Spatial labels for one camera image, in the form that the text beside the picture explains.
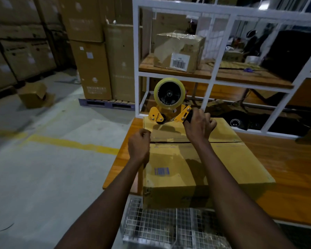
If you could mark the person's left forearm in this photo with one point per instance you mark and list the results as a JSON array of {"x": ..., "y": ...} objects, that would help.
[{"x": 101, "y": 212}]

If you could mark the orange wooden table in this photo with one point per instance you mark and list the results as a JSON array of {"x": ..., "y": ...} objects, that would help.
[{"x": 287, "y": 178}]

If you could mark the white metal shelf frame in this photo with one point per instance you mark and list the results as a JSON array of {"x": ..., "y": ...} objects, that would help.
[{"x": 136, "y": 62}]

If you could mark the tall plain cardboard box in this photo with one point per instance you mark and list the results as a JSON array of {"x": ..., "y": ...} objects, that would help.
[{"x": 121, "y": 62}]

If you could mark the black monitor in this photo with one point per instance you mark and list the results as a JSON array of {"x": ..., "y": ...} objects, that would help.
[{"x": 290, "y": 57}]

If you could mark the wide brown cardboard box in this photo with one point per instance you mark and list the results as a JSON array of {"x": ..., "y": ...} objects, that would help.
[{"x": 80, "y": 20}]

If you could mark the blue scissors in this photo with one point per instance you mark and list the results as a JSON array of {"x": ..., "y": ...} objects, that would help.
[{"x": 248, "y": 70}]

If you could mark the black round-logo device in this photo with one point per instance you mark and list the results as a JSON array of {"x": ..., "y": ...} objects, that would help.
[{"x": 235, "y": 123}]

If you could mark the person's right hand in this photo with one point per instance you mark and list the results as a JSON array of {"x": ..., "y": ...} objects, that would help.
[{"x": 198, "y": 127}]

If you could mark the clear packing tape roll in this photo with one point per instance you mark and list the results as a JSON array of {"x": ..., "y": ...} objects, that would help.
[{"x": 157, "y": 86}]

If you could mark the flattened cardboard sheet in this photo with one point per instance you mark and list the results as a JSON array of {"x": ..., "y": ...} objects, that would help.
[{"x": 233, "y": 66}]

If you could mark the wall of stacked cartons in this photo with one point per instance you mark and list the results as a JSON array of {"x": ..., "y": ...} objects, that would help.
[{"x": 15, "y": 57}]

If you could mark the wooden shelf board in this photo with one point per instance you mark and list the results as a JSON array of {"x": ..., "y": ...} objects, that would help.
[{"x": 248, "y": 79}]

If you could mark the person's left hand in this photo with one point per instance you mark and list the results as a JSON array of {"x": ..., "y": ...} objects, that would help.
[{"x": 140, "y": 145}]

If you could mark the taped box with barcode label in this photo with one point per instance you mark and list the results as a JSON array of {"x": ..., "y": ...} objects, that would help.
[{"x": 166, "y": 49}]

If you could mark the yellow cardboard box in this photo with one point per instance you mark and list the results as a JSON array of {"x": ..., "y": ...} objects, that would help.
[{"x": 176, "y": 163}]

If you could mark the person's right forearm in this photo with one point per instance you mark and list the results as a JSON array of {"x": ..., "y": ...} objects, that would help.
[{"x": 238, "y": 210}]

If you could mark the blue pallet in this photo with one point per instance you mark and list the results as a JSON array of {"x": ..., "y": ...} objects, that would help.
[{"x": 103, "y": 104}]

